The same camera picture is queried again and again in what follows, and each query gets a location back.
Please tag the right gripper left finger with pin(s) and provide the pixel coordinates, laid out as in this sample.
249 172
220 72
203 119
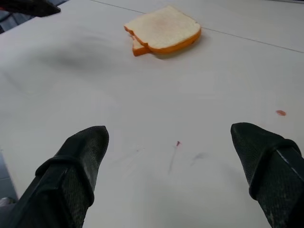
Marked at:
71 171

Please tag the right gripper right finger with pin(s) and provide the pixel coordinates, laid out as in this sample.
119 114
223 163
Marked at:
268 166

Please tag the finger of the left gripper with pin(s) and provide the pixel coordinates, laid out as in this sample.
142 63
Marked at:
31 8

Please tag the white bread slice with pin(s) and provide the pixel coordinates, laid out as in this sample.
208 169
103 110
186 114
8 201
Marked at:
164 27

